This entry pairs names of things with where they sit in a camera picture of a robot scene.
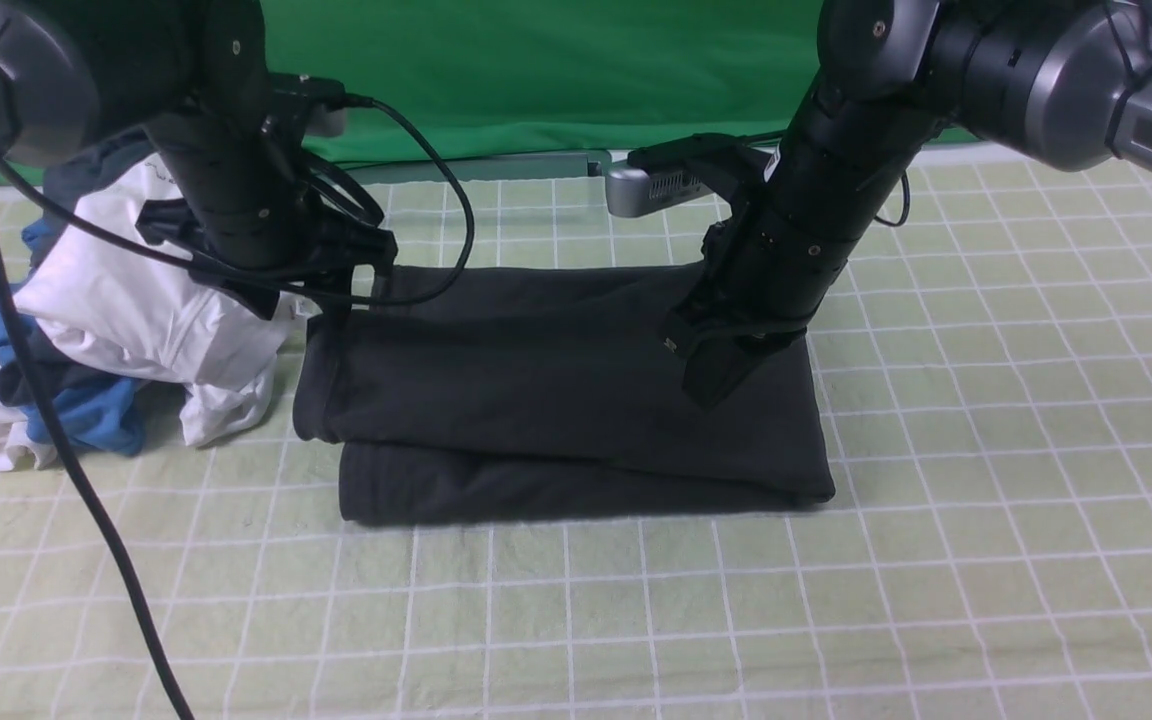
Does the dark gray crumpled garment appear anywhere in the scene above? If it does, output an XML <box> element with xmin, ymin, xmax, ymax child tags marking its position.
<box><xmin>0</xmin><ymin>129</ymin><xmax>151</xmax><ymax>407</ymax></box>

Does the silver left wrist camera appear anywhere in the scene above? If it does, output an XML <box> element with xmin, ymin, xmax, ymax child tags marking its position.
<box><xmin>266</xmin><ymin>73</ymin><xmax>348</xmax><ymax>141</ymax></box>

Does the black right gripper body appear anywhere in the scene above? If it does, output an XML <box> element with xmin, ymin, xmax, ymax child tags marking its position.
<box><xmin>660</xmin><ymin>94</ymin><xmax>937</xmax><ymax>357</ymax></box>

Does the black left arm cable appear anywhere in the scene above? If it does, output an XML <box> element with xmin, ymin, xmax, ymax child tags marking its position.
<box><xmin>0</xmin><ymin>92</ymin><xmax>476</xmax><ymax>720</ymax></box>

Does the white crumpled shirt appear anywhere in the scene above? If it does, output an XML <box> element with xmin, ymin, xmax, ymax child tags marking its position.
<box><xmin>0</xmin><ymin>160</ymin><xmax>302</xmax><ymax>473</ymax></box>

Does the green metal base bar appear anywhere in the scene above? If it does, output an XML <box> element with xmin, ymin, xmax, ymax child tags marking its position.
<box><xmin>338</xmin><ymin>150</ymin><xmax>617</xmax><ymax>184</ymax></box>

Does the dark gray long-sleeve top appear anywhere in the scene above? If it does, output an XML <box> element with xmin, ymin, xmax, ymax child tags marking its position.
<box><xmin>291</xmin><ymin>263</ymin><xmax>835</xmax><ymax>526</ymax></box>

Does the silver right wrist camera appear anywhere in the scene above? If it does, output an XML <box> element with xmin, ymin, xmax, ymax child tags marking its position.
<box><xmin>604</xmin><ymin>135</ymin><xmax>772</xmax><ymax>219</ymax></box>

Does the green checkered table cloth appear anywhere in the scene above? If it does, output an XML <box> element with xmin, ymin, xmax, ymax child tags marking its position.
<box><xmin>0</xmin><ymin>156</ymin><xmax>1152</xmax><ymax>720</ymax></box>

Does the green backdrop cloth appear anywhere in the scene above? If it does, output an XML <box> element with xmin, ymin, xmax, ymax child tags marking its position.
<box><xmin>257</xmin><ymin>1</ymin><xmax>827</xmax><ymax>159</ymax></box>

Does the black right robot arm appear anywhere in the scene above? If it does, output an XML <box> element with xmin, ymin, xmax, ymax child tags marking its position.
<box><xmin>631</xmin><ymin>1</ymin><xmax>1152</xmax><ymax>407</ymax></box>

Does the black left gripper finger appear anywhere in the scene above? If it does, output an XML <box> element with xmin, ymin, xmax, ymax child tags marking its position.
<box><xmin>217</xmin><ymin>275</ymin><xmax>283</xmax><ymax>323</ymax></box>

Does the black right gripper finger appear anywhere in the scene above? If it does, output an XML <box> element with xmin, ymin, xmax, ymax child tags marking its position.
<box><xmin>681</xmin><ymin>334</ymin><xmax>797</xmax><ymax>409</ymax></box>

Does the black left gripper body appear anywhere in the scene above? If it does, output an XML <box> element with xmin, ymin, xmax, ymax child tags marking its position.
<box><xmin>136</xmin><ymin>111</ymin><xmax>397</xmax><ymax>291</ymax></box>

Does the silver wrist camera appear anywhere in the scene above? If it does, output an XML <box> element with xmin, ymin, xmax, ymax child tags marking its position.
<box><xmin>266</xmin><ymin>73</ymin><xmax>348</xmax><ymax>141</ymax></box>
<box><xmin>604</xmin><ymin>135</ymin><xmax>772</xmax><ymax>219</ymax></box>

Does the blue crumpled garment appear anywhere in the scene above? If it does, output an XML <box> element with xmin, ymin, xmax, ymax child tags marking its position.
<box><xmin>0</xmin><ymin>220</ymin><xmax>147</xmax><ymax>458</ymax></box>

